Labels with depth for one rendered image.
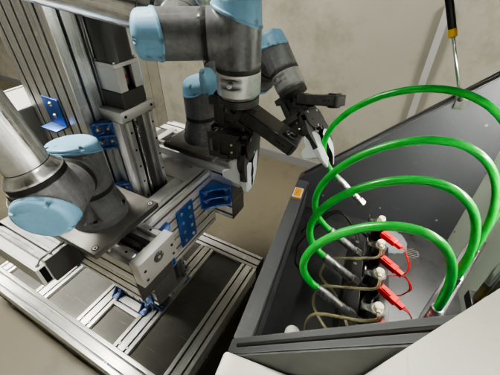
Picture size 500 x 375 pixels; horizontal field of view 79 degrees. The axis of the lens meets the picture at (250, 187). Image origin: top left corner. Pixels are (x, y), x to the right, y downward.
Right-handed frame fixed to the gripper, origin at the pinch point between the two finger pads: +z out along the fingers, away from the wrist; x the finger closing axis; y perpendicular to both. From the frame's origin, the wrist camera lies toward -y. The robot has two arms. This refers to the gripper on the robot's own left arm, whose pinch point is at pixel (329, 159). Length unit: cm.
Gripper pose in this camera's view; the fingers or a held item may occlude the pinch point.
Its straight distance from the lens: 77.6
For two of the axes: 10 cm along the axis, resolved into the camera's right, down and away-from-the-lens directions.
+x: -6.8, 2.6, -6.9
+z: 3.9, 9.2, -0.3
